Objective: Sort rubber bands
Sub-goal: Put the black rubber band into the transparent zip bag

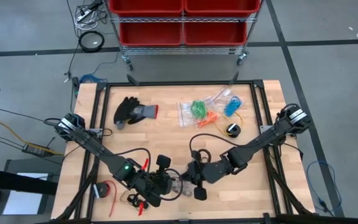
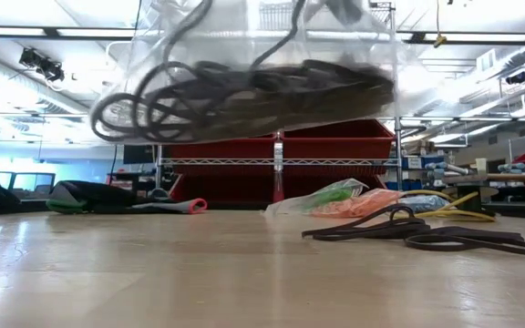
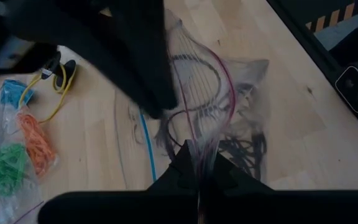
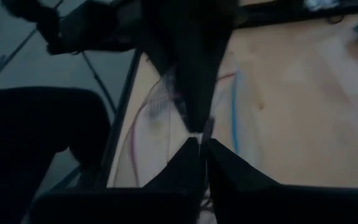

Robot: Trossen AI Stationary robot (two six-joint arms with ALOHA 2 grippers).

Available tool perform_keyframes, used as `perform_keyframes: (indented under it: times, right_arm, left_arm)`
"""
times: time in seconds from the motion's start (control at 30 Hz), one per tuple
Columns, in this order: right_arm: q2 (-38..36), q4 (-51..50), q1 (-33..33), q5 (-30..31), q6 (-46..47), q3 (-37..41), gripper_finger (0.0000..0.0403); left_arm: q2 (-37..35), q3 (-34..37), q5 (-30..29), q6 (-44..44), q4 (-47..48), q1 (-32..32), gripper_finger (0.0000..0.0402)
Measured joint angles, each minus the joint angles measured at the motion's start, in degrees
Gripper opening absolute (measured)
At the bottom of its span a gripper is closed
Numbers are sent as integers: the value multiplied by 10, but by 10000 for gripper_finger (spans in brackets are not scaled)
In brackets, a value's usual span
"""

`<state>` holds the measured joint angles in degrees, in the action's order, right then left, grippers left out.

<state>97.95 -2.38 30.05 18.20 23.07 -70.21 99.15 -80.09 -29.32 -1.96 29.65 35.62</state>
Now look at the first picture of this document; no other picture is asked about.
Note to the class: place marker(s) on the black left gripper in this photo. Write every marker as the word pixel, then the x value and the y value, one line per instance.
pixel 163 160

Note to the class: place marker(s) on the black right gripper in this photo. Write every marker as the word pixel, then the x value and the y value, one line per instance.
pixel 199 174

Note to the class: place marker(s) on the stack of clear plastic bags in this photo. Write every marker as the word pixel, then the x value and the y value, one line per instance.
pixel 188 190

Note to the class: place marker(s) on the orange rubber band bunch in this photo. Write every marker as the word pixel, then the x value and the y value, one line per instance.
pixel 210 119

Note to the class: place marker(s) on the green rubber band bunch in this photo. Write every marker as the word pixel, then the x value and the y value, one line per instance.
pixel 199 109

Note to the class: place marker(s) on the blue rubber band bunch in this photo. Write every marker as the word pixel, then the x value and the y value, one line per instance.
pixel 232 107

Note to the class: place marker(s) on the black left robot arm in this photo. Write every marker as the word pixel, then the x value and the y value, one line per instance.
pixel 98 149

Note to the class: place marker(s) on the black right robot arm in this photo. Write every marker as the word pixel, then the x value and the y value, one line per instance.
pixel 253 146

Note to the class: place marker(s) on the red gripper tab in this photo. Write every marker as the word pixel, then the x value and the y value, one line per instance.
pixel 140 208

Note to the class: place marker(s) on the black and green bag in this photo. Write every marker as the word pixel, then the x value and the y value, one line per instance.
pixel 126 109

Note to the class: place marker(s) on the red plastic bin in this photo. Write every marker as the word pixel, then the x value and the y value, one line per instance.
pixel 151 34
pixel 145 6
pixel 216 34
pixel 222 6

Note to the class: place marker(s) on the white panel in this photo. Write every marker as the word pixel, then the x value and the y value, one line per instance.
pixel 23 199

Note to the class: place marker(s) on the white power strip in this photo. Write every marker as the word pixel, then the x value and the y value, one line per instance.
pixel 84 15

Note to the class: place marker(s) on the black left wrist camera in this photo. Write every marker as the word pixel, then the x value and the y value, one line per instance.
pixel 157 185

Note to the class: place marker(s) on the grey metal bracket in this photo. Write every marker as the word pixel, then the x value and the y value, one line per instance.
pixel 96 130
pixel 264 128

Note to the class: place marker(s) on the black furniture frame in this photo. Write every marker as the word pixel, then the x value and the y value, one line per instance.
pixel 11 182

